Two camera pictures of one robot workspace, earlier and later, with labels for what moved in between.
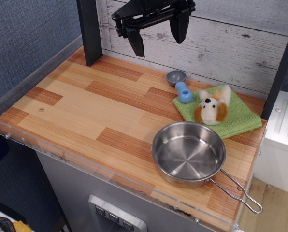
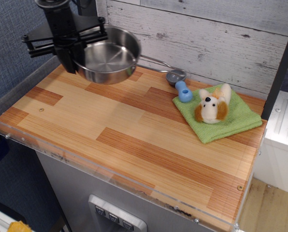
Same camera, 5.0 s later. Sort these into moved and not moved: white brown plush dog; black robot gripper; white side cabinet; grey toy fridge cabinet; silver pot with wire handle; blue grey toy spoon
Moved: black robot gripper; silver pot with wire handle
Not moved: white side cabinet; blue grey toy spoon; grey toy fridge cabinet; white brown plush dog
